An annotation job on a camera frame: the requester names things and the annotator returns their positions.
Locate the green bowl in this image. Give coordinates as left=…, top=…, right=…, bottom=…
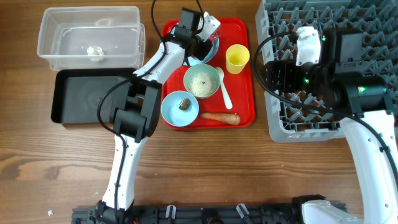
left=183, top=64, right=220, bottom=99

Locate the brown food scrap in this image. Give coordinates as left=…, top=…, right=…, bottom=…
left=178, top=98, right=190, bottom=111

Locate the light blue bowl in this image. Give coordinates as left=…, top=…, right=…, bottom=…
left=161, top=90, right=199, bottom=128

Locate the orange carrot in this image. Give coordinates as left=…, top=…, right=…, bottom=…
left=200, top=113, right=241, bottom=125

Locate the white tissue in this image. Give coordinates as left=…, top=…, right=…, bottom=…
left=86, top=46, right=105, bottom=62

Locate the red snack wrapper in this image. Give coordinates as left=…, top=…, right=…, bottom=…
left=208, top=32, right=219, bottom=42

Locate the white rice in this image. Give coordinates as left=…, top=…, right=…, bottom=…
left=188, top=73, right=216, bottom=98

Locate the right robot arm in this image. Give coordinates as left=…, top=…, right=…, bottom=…
left=254, top=27, right=397, bottom=223

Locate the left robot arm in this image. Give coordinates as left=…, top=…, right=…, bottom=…
left=89, top=8, right=221, bottom=223

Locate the grey dishwasher rack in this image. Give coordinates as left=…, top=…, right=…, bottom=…
left=255, top=0, right=397, bottom=142

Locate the light blue plate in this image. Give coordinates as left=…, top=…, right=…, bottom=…
left=183, top=39, right=220, bottom=66

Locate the yellow plastic cup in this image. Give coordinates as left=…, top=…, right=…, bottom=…
left=226, top=44, right=250, bottom=74

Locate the red serving tray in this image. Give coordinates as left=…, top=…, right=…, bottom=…
left=162, top=17, right=255, bottom=129

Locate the white plastic spoon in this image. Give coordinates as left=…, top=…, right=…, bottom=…
left=215, top=67, right=233, bottom=110

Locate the clear plastic bin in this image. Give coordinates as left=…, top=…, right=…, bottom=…
left=37, top=6, right=146, bottom=70

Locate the black plastic bin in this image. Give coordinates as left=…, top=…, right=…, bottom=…
left=51, top=68, right=135, bottom=125

